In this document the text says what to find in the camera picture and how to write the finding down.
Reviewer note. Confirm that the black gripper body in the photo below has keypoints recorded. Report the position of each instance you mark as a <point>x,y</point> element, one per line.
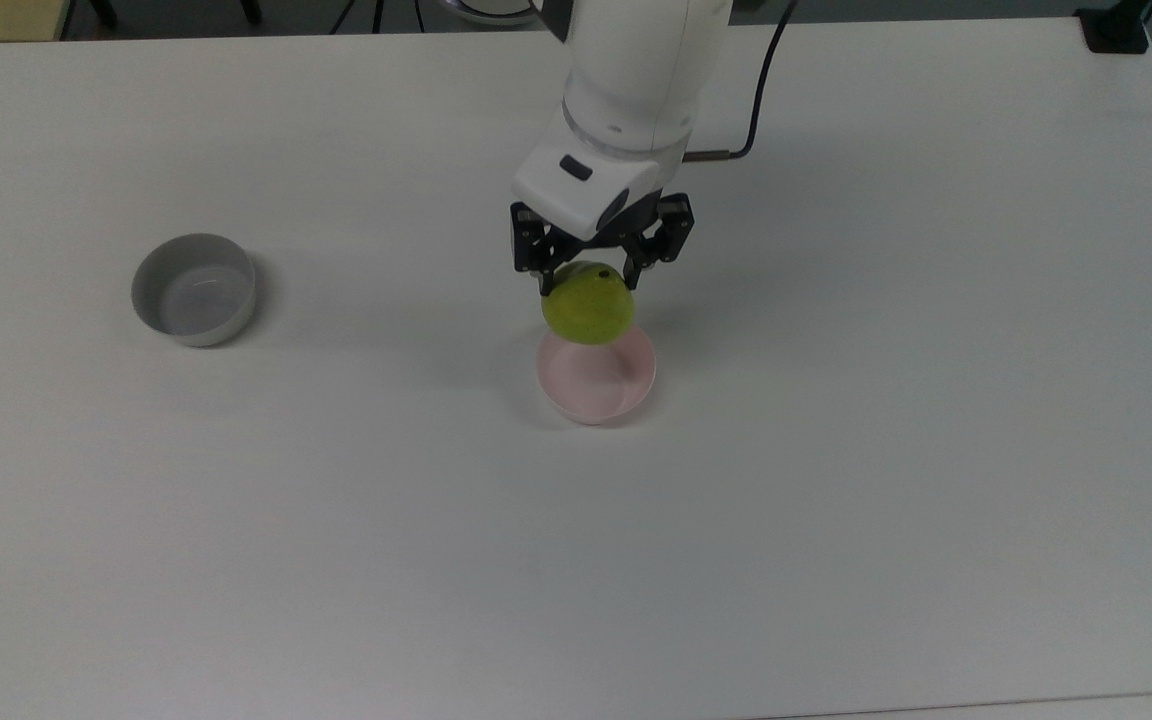
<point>626,235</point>

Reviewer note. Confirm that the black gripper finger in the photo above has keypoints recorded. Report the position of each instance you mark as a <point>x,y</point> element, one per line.
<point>528,245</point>
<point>666,230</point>

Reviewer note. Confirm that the green pear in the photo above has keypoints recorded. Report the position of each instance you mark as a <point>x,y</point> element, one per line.
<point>588,305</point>

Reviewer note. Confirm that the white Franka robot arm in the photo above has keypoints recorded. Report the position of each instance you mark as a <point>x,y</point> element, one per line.
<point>636,70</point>

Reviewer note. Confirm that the pink bowl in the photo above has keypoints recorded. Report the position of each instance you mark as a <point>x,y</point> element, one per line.
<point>596,390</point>

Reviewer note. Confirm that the grey bowl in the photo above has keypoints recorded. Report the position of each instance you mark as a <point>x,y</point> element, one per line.
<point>194,300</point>

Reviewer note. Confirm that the black tripod legs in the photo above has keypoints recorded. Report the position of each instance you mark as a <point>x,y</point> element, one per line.
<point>378,12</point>

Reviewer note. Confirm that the black furniture leg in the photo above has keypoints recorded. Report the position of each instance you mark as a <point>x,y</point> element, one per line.
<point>104,12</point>
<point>250,10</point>

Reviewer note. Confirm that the black table clamp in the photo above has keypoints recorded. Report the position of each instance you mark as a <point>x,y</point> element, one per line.
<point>1116,30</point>

